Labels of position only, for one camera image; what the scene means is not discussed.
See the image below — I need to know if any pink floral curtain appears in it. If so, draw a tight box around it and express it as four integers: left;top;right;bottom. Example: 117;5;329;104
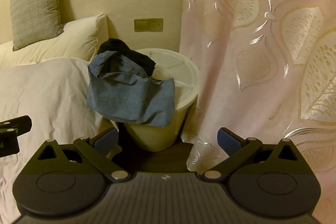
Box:
178;0;336;224

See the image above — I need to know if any beige wall socket plate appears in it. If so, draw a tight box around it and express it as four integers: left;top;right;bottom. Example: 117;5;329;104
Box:
134;18;164;33

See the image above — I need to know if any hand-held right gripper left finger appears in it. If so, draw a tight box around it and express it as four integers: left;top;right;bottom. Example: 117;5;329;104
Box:
33;127;131;183

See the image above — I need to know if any white plastic laundry bin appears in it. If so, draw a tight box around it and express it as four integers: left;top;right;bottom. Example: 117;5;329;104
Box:
119;48;200;153

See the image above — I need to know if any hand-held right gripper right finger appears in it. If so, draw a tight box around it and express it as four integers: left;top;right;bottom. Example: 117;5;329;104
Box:
202;127;303;183

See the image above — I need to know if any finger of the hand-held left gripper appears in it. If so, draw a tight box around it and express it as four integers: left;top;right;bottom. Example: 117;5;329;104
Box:
0;115;32;136

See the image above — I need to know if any grey textured cushion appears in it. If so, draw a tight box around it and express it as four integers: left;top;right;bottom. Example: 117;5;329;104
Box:
10;0;65;51

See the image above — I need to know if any black garment with white print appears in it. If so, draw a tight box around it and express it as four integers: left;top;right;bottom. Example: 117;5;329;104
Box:
98;38;157;77

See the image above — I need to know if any blue denim garment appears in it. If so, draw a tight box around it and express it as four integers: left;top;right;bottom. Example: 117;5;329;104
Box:
87;51;175;127

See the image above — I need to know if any white pillow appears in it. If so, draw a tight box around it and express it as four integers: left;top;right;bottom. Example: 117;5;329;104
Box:
0;13;109;69

